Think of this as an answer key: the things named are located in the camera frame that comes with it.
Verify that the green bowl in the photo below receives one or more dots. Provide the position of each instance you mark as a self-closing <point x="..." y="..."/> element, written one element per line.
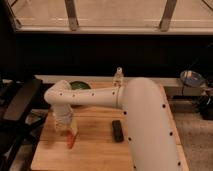
<point x="75" y="85"/>

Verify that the red orange pepper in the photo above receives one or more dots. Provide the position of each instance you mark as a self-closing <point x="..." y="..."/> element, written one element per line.
<point x="70" y="140"/>

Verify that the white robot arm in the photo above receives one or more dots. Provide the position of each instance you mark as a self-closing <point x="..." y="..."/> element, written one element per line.
<point x="152" y="140"/>

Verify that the round metal disc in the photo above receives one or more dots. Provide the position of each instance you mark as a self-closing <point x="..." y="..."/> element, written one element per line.
<point x="191" y="78"/>

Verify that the black office chair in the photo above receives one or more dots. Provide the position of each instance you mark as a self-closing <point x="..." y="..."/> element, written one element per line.
<point x="13" y="127"/>

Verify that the black rectangular block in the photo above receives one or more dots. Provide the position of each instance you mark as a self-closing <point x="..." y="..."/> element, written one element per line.
<point x="117" y="131"/>

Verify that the clear spray bottle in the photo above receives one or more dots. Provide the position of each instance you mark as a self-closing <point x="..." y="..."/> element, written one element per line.
<point x="118" y="77"/>

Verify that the pale yellow gripper tip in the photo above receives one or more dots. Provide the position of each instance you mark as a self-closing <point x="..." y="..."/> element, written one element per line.
<point x="73" y="128"/>

